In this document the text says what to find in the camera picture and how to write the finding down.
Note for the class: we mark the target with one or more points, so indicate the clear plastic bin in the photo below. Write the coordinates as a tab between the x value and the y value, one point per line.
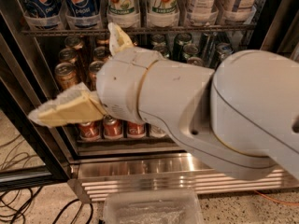
169	206

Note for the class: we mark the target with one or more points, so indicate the right white grey can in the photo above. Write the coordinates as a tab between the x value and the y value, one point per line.
236	10

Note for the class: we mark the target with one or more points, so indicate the red can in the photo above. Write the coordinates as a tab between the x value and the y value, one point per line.
89	130
135	130
112	128

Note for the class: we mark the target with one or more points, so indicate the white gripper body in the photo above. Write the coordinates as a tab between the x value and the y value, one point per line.
121	83

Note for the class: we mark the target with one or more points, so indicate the front right red can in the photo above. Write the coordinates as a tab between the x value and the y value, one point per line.
135	130

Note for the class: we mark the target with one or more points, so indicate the front middle red can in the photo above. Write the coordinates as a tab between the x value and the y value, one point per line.
112	128

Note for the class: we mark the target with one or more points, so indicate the open fridge door left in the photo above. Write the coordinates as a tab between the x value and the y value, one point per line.
39	155

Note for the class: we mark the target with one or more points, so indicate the left water bottle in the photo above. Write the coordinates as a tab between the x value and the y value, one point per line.
156	132

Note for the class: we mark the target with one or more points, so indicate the gold can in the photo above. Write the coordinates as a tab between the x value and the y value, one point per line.
66	75
94	68

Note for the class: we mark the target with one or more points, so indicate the front left red can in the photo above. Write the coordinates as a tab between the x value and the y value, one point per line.
89	130

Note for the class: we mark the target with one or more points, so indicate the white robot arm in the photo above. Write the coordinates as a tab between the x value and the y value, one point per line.
240	119

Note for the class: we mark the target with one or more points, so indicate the right fridge glass door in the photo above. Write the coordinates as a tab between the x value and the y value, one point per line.
282	36

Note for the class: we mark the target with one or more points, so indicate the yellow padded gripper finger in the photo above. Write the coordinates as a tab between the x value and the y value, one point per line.
75	105
118	40

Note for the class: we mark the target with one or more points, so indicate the front left gold can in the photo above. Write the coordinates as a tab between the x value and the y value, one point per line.
66	75

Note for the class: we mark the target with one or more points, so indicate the front middle gold can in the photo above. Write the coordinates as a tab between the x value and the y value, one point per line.
94	68

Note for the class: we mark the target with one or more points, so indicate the steel fridge base grille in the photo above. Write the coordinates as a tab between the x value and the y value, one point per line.
93	181

